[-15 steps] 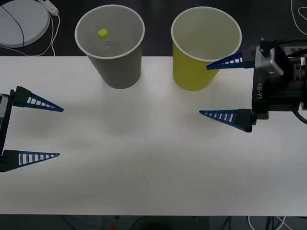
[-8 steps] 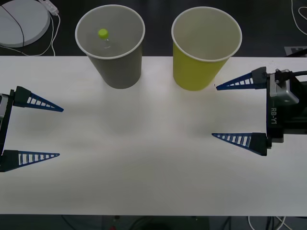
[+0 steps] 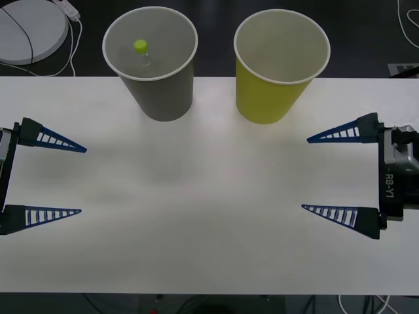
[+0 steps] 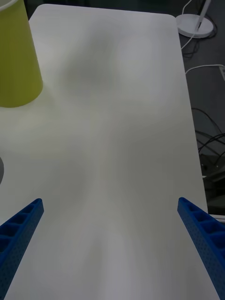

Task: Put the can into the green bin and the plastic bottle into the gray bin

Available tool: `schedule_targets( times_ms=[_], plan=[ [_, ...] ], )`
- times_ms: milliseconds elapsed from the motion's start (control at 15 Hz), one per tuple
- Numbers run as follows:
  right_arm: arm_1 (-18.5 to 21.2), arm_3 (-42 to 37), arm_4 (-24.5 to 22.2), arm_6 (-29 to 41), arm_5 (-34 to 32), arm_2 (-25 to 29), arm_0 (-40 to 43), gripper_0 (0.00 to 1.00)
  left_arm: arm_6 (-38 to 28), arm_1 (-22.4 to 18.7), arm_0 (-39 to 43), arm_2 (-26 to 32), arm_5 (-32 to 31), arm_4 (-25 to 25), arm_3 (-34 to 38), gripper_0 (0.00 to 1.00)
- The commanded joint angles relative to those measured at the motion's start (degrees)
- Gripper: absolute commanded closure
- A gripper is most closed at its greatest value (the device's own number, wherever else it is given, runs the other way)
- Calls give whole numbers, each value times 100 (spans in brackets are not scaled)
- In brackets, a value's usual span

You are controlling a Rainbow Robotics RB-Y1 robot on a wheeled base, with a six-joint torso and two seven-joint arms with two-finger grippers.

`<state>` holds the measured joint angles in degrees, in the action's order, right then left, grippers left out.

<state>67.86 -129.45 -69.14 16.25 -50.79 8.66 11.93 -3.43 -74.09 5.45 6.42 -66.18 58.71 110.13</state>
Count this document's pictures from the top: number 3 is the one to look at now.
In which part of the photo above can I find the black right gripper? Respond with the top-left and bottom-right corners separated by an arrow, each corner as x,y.
301,112 -> 405,241

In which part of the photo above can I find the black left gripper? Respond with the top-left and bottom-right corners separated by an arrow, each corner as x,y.
0,117 -> 88,236

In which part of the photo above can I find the clear bottle with green cap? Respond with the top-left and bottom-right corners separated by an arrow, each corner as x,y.
132,39 -> 158,78

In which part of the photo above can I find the grey marker plate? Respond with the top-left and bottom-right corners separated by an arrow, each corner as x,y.
388,61 -> 419,79

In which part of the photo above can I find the yellow-green plastic bin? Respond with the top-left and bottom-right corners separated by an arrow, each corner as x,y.
233,9 -> 331,125

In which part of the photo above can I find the white round disc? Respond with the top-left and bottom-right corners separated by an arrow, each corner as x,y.
0,0 -> 70,65

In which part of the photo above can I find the grey plastic bin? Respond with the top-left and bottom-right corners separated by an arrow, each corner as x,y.
101,8 -> 199,122

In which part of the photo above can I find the white power strip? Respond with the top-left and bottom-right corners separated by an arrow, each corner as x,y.
52,0 -> 81,21

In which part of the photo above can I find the white cable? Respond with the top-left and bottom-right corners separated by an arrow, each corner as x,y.
397,0 -> 419,59
338,294 -> 393,314
0,12 -> 83,78

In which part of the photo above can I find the black cable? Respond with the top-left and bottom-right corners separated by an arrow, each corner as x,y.
0,5 -> 33,63

